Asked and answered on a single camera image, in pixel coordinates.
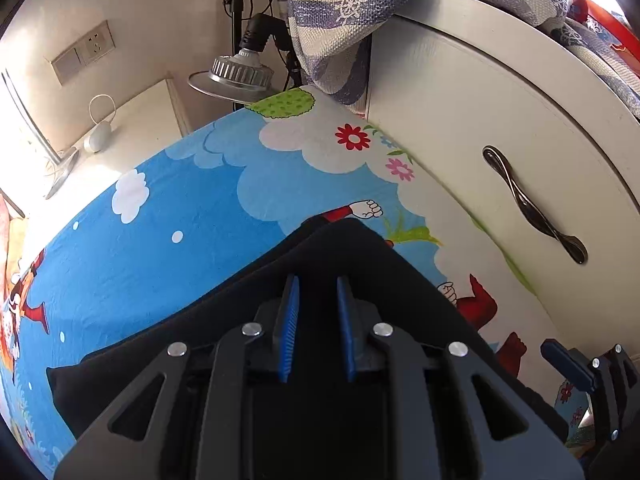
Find blue cartoon bed sheet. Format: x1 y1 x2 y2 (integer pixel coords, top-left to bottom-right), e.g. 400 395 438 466
1 88 588 478

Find white nightstand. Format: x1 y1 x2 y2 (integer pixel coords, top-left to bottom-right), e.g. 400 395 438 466
1 79 190 224

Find silver finned spot lamp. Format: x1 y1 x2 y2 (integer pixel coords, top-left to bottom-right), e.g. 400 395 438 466
186 12 294 104

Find black sweat pants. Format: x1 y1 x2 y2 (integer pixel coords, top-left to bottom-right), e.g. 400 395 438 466
45 216 571 480

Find white drawer cabinet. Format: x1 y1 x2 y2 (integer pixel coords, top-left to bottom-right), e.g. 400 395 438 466
367 0 639 355

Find white desk lamp stand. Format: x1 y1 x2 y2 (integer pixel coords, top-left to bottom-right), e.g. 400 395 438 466
1 70 79 200

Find white charger with cable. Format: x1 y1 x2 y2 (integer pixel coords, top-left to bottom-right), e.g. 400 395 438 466
82 93 117 155

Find striped blue white cloth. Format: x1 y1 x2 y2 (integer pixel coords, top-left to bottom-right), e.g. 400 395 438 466
285 0 639 116

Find dark metal drawer handle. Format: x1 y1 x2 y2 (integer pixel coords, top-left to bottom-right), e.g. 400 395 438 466
482 145 589 266

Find wall socket panel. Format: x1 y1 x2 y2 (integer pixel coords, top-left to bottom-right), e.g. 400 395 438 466
51 20 115 86

